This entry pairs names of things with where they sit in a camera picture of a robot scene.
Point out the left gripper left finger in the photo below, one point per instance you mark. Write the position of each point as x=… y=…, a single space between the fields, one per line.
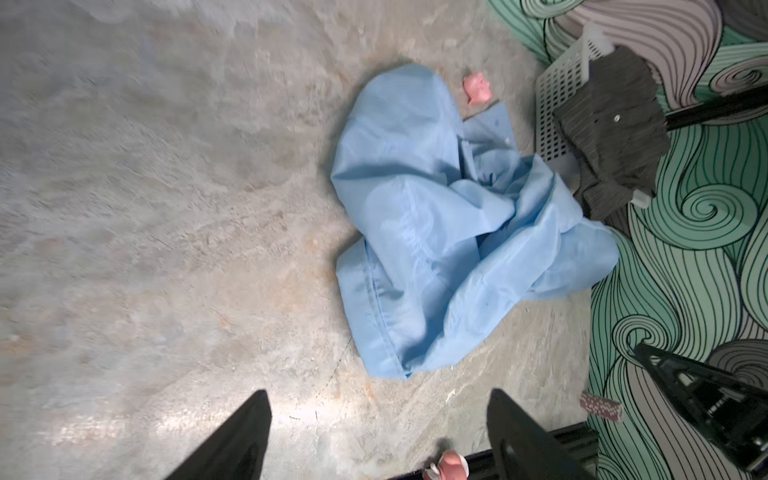
x=237 y=449

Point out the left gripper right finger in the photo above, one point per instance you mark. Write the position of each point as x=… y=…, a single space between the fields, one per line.
x=522 y=449

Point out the light blue long sleeve shirt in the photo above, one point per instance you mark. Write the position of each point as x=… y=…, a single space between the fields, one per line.
x=456 y=226

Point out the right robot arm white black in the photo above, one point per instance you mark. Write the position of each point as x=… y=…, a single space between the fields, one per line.
x=729 y=413

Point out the pink white plush toy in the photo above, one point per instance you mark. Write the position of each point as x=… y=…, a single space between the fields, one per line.
x=450 y=466

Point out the dark grey striped shirt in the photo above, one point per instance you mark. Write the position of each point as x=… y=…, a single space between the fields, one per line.
x=616 y=129

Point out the small pink toy on table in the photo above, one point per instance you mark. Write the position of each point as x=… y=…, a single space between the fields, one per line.
x=477 y=89

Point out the white perforated plastic basket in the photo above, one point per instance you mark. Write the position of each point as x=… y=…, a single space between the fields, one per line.
x=554 y=88

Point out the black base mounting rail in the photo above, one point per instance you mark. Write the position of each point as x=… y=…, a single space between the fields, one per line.
x=569 y=452

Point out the right black frame post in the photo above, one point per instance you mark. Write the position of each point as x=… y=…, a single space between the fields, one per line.
x=742 y=102

